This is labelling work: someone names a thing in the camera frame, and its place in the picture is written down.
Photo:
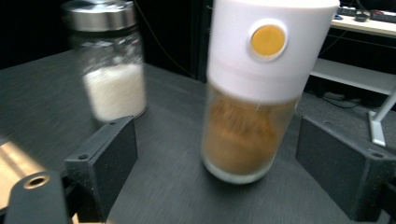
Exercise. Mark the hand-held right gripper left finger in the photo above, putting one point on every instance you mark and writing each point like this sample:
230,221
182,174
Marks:
102,168

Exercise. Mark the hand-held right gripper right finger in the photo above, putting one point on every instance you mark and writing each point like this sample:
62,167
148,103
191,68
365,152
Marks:
342,168

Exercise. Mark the white spice grinder brown powder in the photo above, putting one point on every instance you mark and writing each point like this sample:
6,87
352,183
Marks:
249,77

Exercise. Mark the dark grey mat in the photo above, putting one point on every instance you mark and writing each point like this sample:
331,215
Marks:
174,186

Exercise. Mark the glass jar with metal lid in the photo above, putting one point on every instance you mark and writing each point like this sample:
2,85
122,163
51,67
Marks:
112,84

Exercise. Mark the white desk with shelf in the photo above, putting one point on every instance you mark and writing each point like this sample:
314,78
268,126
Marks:
355,77

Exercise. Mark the black power strip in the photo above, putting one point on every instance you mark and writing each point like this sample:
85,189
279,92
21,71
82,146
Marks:
370,14

